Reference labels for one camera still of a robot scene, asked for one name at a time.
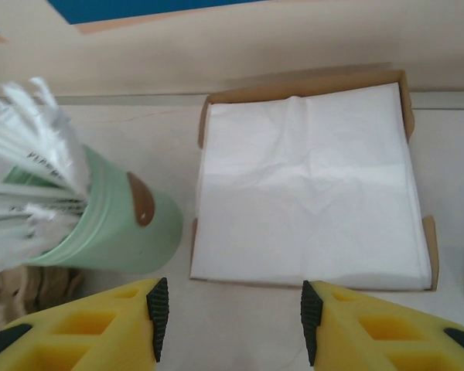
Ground white paper-wrapped straw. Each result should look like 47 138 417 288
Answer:
0 115 80 194
0 179 78 202
0 80 43 128
26 76 93 202
0 208 80 264

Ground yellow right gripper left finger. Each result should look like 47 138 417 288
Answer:
0 277 170 371

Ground mint green straw holder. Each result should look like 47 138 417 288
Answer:
21 143 186 277

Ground white paper napkins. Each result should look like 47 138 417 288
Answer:
189 81 430 290

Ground stack of pulp cup carriers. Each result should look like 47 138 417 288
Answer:
0 264 87 324

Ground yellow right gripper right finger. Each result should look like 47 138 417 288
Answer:
300 281 464 371

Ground brown cardboard napkin tray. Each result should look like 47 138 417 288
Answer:
188 69 438 293

